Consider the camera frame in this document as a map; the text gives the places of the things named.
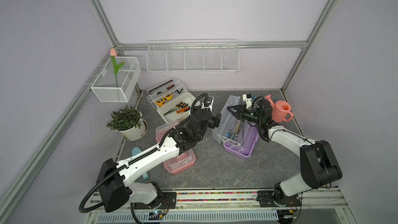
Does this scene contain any pink toolbox with clear lid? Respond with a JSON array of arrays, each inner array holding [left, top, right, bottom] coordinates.
[[155, 120, 197, 175]]

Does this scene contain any purple toolbox with clear lid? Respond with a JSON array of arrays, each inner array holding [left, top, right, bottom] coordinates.
[[212, 95, 259, 160]]

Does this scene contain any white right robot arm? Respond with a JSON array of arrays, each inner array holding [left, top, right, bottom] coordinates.
[[227, 98, 343, 205]]

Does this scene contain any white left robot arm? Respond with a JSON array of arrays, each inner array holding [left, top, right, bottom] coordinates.
[[78, 108, 221, 213]]

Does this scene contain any pink watering can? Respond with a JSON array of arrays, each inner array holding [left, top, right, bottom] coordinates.
[[264, 94, 294, 122]]

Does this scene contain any orange black screwdriver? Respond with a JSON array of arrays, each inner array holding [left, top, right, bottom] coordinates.
[[176, 106, 191, 114]]

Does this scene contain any yellow tape measure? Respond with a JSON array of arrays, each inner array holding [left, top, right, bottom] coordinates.
[[164, 94, 173, 100], [156, 98, 165, 106]]

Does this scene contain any white toolbox with clear tray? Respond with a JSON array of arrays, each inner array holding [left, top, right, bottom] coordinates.
[[147, 77, 195, 123]]

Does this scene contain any potted green plant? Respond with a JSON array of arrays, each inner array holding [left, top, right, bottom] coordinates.
[[106, 106, 148, 141]]

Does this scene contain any pink artificial tulip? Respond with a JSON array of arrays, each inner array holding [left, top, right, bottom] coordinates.
[[110, 48, 125, 88]]

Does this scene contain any teal brush handle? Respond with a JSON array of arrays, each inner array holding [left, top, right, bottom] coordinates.
[[131, 147, 149, 179]]

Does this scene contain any white wire wall shelf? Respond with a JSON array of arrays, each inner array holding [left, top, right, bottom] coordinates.
[[146, 39, 240, 74]]

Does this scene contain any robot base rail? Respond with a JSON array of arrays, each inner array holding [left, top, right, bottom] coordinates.
[[83, 188, 356, 224]]

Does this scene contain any white wire basket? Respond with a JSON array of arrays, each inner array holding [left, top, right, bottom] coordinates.
[[91, 57, 142, 103]]

